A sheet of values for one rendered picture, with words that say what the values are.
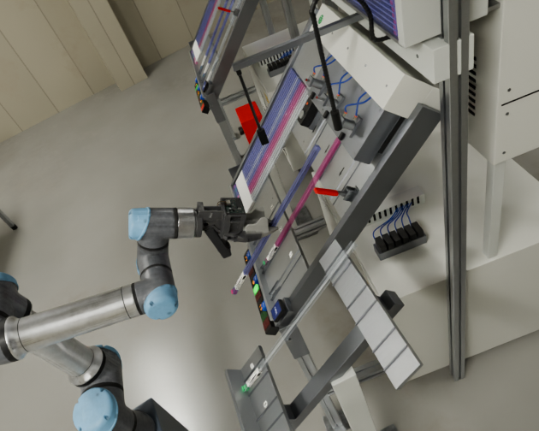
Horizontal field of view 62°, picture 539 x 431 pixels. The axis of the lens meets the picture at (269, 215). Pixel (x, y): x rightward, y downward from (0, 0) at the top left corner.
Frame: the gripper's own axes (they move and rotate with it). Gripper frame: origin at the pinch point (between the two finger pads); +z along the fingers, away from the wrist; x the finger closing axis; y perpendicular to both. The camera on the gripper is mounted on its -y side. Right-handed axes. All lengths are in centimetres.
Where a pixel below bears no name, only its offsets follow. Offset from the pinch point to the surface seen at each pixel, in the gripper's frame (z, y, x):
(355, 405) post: 17.7, -27.0, -36.5
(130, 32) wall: -29, -86, 403
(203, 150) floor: 19, -102, 206
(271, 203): 9.3, -12.7, 26.5
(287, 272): 8.2, -17.0, 0.0
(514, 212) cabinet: 81, 2, 3
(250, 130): 17, -21, 90
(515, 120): 47, 39, -10
